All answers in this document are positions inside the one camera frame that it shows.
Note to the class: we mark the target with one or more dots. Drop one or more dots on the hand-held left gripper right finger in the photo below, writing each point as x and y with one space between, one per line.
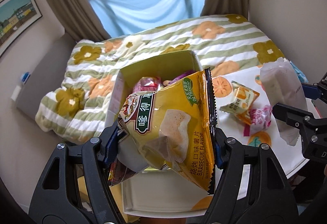
220 153

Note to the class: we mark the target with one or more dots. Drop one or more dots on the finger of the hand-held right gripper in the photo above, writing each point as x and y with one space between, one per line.
293 115
310 91

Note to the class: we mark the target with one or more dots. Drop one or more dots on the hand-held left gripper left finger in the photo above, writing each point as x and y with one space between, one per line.
112 141

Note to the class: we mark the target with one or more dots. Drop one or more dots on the translucent white packet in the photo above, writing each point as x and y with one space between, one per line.
283 101

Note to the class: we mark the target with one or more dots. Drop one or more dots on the yellow red snack packet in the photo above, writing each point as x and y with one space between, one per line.
121 174

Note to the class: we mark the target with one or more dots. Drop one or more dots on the yellow potato chip bag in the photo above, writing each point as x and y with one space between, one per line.
173 124

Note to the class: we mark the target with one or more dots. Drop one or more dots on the pink snack packet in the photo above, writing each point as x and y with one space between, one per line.
148 85

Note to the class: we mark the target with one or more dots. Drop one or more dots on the purple snack packet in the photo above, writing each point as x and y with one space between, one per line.
182 77

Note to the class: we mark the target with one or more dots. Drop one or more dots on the yellow green cardboard box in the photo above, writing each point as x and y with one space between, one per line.
153 65

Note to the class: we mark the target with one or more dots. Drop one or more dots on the blue snack packet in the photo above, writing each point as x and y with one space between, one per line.
299 73

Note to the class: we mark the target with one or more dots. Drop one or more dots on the small pink white packet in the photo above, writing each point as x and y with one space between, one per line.
258 119

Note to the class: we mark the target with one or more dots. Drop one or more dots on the orange white cracker packet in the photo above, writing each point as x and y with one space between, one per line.
241 101

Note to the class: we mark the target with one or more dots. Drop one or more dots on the striped floral blanket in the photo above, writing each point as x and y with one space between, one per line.
107 60

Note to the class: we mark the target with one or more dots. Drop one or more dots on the grey headboard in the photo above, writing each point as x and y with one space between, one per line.
43 65

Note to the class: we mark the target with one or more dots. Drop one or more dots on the small blue item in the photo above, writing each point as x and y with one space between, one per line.
25 78

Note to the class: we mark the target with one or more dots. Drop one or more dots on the small white item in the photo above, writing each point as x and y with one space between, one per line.
15 91

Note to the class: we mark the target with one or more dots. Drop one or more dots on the light blue cloth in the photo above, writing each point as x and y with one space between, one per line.
145 2

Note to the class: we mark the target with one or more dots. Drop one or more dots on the framed houses picture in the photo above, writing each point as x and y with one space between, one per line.
15 17

